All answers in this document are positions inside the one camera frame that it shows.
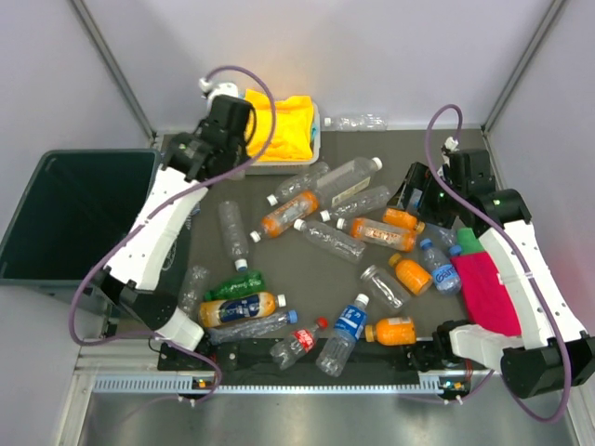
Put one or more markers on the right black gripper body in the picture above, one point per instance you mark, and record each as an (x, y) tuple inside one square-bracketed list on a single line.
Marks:
[(436, 203)]

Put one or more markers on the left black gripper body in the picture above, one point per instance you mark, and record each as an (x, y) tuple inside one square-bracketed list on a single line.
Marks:
[(238, 151)]

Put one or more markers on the large clear bottle with label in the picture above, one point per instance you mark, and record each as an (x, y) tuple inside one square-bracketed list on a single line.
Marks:
[(346, 180)]

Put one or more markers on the clear bottle white cap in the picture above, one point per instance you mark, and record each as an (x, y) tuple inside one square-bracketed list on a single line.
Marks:
[(233, 234)]

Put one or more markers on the clear jar without cap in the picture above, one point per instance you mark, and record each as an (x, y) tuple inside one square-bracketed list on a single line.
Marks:
[(380, 284)]

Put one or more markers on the clear crushed bottle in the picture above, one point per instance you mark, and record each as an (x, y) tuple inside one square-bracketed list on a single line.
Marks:
[(331, 240)]

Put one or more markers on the orange bottle tall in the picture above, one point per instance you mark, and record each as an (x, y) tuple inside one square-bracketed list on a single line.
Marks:
[(278, 221)]

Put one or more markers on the blue label water bottle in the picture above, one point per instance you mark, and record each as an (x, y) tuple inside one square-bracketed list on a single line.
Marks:
[(346, 332)]

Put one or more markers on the orange bottle with dark label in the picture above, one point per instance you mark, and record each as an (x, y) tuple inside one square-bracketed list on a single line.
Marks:
[(219, 312)]

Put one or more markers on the red cap cola bottle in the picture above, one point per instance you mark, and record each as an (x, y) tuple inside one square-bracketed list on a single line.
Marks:
[(299, 343)]

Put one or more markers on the blue cap bottle by right arm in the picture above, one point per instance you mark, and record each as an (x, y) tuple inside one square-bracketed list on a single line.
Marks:
[(447, 237)]

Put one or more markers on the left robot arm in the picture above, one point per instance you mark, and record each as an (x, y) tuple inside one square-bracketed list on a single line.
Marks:
[(130, 277)]

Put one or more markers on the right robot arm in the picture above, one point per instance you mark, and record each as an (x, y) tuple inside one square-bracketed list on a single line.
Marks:
[(554, 349)]

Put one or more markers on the dark green plastic bin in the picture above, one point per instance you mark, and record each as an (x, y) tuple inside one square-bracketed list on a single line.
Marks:
[(77, 206)]

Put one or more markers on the clear ribbed bottle middle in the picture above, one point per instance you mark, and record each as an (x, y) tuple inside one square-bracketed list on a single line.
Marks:
[(358, 205)]

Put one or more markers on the orange bottle with white label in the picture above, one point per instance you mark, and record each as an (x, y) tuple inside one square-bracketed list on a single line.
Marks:
[(375, 232)]

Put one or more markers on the white plastic basket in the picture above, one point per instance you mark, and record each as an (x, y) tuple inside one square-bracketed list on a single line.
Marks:
[(294, 167)]

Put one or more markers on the green cloth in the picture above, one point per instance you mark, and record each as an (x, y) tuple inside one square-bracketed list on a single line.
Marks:
[(468, 242)]

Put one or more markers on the yellow cloth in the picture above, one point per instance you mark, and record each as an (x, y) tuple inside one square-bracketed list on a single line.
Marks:
[(292, 137)]

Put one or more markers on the blue label bottle right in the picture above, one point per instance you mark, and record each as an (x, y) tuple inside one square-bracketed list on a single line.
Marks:
[(442, 271)]

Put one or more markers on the magenta cloth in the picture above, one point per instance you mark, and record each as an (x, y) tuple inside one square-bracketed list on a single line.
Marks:
[(487, 300)]

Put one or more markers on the orange bottle near front edge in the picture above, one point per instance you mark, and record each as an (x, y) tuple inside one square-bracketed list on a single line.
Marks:
[(391, 332)]

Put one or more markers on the crushed green bottle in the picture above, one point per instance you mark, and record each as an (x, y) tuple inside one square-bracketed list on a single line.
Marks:
[(237, 287)]

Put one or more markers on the clear bottle blue cap front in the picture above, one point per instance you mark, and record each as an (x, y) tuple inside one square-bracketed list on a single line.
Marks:
[(252, 328)]

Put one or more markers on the grey cable duct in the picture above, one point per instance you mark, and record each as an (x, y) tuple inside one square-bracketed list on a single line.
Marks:
[(186, 384)]

